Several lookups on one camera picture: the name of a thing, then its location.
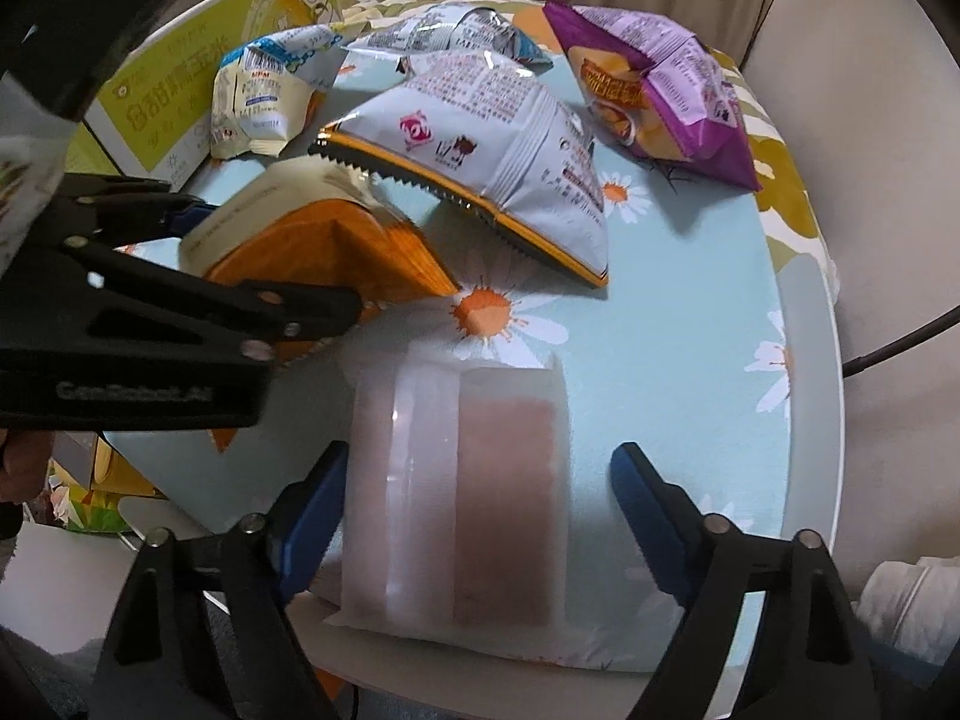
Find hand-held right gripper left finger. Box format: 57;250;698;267
90;441;353;720

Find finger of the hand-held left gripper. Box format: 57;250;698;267
45;236;366;361
56;174;222;241

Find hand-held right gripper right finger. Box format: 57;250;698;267
609;442;878;720

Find green cardboard box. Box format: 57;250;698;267
64;0;344;192

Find orange and cream snack packet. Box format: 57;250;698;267
178;160;464;455

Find pale pink snack packet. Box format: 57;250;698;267
322;349;578;650

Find person's left hand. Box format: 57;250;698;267
0;427;53;509

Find yellow printed bag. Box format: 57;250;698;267
49;435;170;533

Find light blue daisy tablecloth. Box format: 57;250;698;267
97;0;792;676

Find white and blue bread packet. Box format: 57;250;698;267
210;22;340;160

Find round white table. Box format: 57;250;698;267
202;240;852;720

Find white cloth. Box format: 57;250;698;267
851;555;960;668

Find yellow edged snack packet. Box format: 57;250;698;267
307;52;610;290

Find white and blue snack packet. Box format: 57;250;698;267
345;4;552;76

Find purple snack packet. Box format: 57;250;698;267
541;0;764;192

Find black curved cable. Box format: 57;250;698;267
841;307;960;380

